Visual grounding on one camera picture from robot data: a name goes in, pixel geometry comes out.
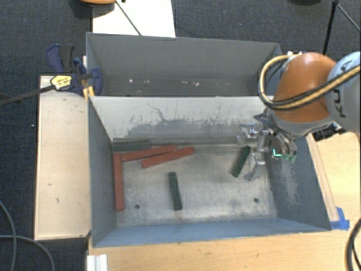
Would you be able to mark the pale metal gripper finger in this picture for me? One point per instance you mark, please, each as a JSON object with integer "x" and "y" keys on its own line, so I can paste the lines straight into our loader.
{"x": 247, "y": 133}
{"x": 256, "y": 162}

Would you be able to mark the grey metal bin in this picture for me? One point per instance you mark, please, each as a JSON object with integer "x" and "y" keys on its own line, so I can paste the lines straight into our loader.
{"x": 197, "y": 196}

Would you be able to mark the red-brown flat block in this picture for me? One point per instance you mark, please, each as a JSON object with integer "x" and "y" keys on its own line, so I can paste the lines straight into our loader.
{"x": 148, "y": 153}
{"x": 119, "y": 182}
{"x": 167, "y": 157}

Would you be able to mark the dark green flat block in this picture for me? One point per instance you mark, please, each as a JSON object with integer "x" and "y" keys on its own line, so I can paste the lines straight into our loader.
{"x": 131, "y": 146}
{"x": 175, "y": 192}
{"x": 241, "y": 161}

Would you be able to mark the black cylinder on white bracket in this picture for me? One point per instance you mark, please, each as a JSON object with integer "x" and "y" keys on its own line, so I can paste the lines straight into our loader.
{"x": 324, "y": 133}

